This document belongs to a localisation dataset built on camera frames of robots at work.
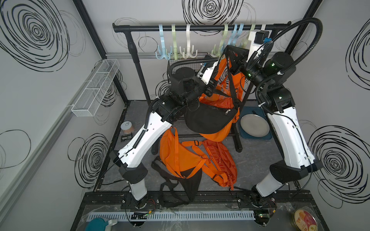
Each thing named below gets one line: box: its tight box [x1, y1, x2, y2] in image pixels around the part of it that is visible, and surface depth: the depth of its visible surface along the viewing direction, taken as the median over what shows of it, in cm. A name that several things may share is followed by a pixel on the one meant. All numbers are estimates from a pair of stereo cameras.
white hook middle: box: [179, 24, 199, 60], surface depth 58 cm
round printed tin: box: [292, 209, 318, 231], surface depth 67 cm
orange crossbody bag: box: [159, 126, 208, 180], surface depth 86 cm
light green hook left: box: [171, 24, 178, 61], surface depth 56 cm
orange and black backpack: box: [150, 142, 208, 208], surface depth 83 cm
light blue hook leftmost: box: [155, 24, 172, 61], surface depth 59 cm
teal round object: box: [84, 217, 109, 231], surface depth 64 cm
